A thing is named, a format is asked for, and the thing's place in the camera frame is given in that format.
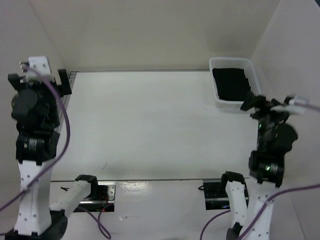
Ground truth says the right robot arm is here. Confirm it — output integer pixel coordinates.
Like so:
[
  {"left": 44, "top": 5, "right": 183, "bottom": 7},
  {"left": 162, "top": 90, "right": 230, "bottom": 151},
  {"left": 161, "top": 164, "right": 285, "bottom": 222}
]
[{"left": 219, "top": 91, "right": 298, "bottom": 240}]

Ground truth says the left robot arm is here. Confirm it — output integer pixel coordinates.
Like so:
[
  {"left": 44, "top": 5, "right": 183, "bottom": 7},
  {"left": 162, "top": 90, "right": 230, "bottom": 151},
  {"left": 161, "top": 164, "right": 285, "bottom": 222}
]
[{"left": 3, "top": 67, "right": 100, "bottom": 240}]

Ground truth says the white plastic basket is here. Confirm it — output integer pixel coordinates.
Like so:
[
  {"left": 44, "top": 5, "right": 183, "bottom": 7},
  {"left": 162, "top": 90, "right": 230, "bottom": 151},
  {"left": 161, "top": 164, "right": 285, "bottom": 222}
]
[{"left": 208, "top": 57, "right": 262, "bottom": 113}]

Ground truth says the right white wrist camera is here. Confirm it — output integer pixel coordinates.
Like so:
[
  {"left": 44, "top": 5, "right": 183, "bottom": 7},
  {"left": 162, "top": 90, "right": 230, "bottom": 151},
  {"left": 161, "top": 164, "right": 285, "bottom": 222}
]
[{"left": 270, "top": 95, "right": 310, "bottom": 115}]

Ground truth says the purple cable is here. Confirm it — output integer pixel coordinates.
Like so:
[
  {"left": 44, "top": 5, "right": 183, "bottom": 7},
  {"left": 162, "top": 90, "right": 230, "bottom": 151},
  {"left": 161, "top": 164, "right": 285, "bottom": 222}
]
[
  {"left": 201, "top": 104, "right": 320, "bottom": 240},
  {"left": 0, "top": 69, "right": 112, "bottom": 240}
]

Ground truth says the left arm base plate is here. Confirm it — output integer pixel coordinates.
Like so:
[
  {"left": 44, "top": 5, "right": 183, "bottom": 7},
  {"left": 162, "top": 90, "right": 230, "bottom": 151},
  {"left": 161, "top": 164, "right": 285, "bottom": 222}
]
[{"left": 73, "top": 181, "right": 116, "bottom": 213}]

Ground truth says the black pleated skirt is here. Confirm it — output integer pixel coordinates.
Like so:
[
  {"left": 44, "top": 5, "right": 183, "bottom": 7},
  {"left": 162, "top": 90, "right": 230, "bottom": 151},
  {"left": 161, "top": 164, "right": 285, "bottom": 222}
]
[{"left": 212, "top": 68, "right": 251, "bottom": 102}]

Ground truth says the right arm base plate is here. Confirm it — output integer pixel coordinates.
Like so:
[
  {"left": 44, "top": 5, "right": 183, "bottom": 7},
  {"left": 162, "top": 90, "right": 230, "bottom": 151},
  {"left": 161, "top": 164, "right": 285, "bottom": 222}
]
[{"left": 198, "top": 178, "right": 251, "bottom": 211}]

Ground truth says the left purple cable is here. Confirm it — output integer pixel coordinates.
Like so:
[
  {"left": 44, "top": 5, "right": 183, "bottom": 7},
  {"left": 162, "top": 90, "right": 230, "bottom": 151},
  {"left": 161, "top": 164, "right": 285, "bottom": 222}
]
[{"left": 0, "top": 69, "right": 112, "bottom": 240}]

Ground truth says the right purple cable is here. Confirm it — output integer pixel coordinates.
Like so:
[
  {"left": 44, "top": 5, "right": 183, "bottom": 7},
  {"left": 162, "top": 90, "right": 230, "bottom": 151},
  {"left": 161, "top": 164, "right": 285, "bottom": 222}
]
[{"left": 201, "top": 104, "right": 320, "bottom": 240}]

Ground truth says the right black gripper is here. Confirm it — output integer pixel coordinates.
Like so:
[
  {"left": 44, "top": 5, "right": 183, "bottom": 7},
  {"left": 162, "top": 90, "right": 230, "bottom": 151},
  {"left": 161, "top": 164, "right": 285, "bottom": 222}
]
[{"left": 240, "top": 89, "right": 292, "bottom": 148}]

